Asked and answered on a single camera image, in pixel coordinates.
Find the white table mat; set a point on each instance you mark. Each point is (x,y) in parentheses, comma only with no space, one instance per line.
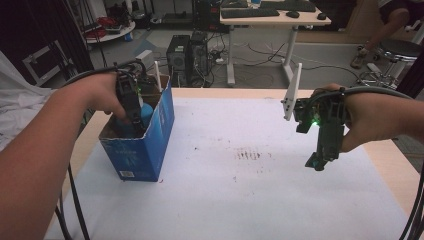
(233,200)

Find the blue bottle with white cap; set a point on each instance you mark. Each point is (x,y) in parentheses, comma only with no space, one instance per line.
(147,111)

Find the black keyboard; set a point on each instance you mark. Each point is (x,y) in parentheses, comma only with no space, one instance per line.
(250,13)
(286,6)

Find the white metal frame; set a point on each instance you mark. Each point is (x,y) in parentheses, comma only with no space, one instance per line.
(33,59)

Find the white cloth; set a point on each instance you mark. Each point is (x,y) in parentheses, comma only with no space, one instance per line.
(20,100)

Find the round white table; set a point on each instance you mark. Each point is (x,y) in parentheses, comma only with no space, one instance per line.
(116,33)

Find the wooden desk with white legs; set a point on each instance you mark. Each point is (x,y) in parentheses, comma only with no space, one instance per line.
(276,20)

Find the black computer case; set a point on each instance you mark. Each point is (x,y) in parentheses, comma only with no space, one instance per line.
(206,15)

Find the blue cup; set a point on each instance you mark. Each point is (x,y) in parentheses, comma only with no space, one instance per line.
(256,1)

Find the dark curtain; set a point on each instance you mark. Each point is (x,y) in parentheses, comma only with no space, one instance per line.
(40,26)

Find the black frame post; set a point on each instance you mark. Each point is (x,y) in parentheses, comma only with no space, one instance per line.
(413,80)

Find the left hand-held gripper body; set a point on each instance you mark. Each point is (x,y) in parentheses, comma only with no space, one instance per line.
(128,90)

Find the black round stool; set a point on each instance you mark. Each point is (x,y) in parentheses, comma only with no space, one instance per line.
(400,50)

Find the person's right hand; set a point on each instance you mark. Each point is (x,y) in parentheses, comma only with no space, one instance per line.
(373,116)

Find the blue cardboard box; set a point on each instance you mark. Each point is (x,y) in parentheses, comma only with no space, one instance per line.
(140,156)

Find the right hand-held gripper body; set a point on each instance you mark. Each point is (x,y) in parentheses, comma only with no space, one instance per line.
(330,140)

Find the black computer mouse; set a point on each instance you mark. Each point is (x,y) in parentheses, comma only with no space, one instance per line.
(321,16)
(293,14)

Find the person's left hand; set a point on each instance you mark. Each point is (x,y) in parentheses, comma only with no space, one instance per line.
(96,93)

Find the white power strip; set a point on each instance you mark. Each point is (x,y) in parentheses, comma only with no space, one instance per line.
(219,60)

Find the black computer tower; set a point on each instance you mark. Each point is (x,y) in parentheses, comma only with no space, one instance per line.
(200,53)
(178,60)

